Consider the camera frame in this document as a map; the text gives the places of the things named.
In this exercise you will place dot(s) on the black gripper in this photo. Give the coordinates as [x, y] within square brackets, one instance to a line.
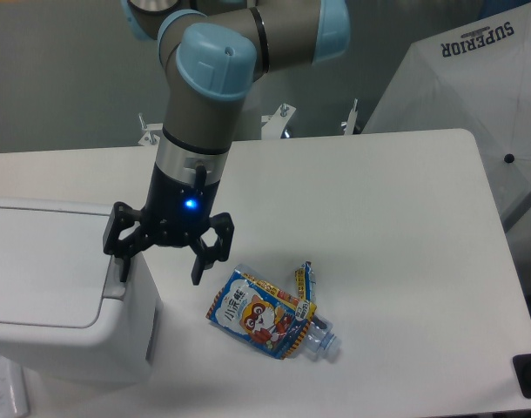
[174, 212]

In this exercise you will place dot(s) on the white push-lid trash can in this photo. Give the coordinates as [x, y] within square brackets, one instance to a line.
[67, 309]

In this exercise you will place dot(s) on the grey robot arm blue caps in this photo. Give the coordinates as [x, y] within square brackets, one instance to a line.
[211, 52]

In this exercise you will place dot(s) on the crushed plastic bottle colourful label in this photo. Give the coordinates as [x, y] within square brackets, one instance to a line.
[269, 318]

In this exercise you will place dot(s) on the white paper sheet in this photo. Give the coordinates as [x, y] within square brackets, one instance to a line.
[13, 394]

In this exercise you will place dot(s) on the white umbrella with lettering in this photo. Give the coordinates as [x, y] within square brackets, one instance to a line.
[477, 78]

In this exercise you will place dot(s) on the white metal base frame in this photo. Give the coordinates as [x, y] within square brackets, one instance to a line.
[273, 126]

